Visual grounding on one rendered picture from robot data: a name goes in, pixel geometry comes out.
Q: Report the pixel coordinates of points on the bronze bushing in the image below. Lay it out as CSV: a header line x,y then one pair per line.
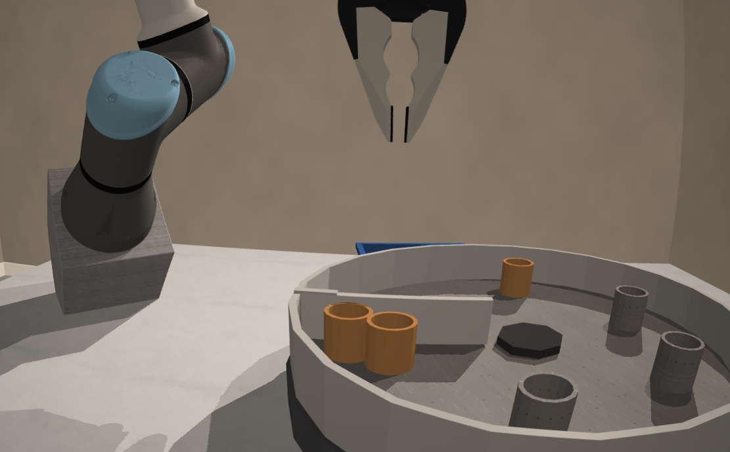
x,y
516,277
345,331
390,351

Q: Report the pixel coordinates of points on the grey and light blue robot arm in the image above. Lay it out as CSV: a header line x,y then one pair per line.
x,y
136,99

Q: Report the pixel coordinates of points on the blue crate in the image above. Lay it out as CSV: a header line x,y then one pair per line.
x,y
369,247

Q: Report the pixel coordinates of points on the grey metal bushing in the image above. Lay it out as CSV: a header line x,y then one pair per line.
x,y
628,308
675,366
544,400

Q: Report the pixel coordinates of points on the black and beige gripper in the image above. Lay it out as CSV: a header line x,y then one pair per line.
x,y
367,26

